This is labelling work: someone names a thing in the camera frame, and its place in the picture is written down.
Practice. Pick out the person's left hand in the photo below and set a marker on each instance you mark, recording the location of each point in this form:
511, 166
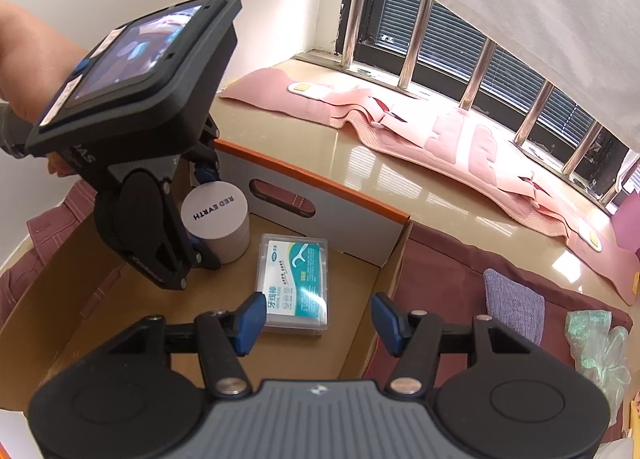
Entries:
62, 168

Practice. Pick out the orange cardboard box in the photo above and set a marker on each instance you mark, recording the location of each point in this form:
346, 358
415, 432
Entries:
325, 219

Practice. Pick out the white round jar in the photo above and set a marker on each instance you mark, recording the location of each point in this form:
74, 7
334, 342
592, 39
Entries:
220, 219

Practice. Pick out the purple fabric pouch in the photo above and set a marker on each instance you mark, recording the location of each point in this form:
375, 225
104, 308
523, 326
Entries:
515, 304

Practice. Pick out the dental floss box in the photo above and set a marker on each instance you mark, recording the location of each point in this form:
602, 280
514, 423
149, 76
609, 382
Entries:
295, 279

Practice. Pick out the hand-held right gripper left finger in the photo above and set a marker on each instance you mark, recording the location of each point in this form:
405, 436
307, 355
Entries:
250, 325

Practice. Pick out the pink cloth belt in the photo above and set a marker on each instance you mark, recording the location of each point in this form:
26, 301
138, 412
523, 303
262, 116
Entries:
450, 134

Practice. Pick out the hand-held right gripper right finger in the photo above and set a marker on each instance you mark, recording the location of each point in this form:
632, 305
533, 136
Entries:
387, 330

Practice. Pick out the clear bubble wrap bag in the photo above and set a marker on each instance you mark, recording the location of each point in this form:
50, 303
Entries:
595, 354

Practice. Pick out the maroon garment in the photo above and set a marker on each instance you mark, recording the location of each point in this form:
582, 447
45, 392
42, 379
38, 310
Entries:
440, 259

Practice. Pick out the metal window bars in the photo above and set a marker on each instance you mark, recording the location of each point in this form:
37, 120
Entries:
419, 44

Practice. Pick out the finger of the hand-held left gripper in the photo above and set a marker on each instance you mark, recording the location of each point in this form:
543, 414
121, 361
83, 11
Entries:
201, 256
205, 171

